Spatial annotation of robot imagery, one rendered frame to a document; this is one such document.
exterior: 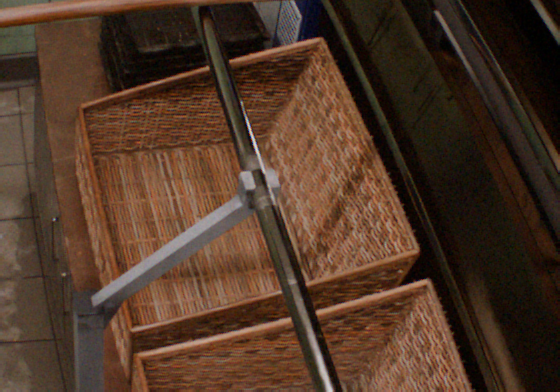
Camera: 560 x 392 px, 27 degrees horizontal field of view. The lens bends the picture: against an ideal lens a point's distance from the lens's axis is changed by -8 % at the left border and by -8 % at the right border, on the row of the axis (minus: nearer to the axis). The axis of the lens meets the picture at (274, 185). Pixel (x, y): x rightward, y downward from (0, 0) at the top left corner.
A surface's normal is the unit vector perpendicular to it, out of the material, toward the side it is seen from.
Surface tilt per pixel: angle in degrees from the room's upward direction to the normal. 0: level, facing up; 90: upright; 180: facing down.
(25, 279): 0
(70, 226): 0
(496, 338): 70
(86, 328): 90
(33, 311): 0
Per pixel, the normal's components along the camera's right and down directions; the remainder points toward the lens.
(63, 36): 0.14, -0.70
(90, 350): 0.25, 0.71
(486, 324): -0.86, -0.16
